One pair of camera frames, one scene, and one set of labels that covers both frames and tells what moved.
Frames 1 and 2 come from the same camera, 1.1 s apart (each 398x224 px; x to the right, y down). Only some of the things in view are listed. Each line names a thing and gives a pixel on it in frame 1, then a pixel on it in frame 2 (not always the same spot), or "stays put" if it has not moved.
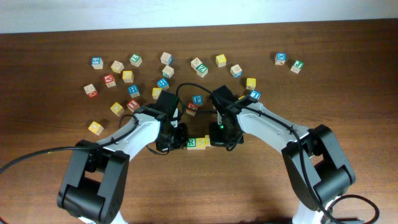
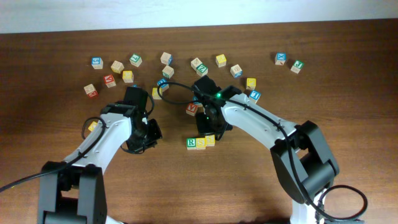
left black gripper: x=182 y=128 → x=134 y=147
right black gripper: x=216 y=139 → x=204 y=128
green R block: x=191 y=144 stays put
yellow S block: x=208 y=139 stays put
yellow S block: x=201 y=144 stays put
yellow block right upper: x=250 y=83 stays put
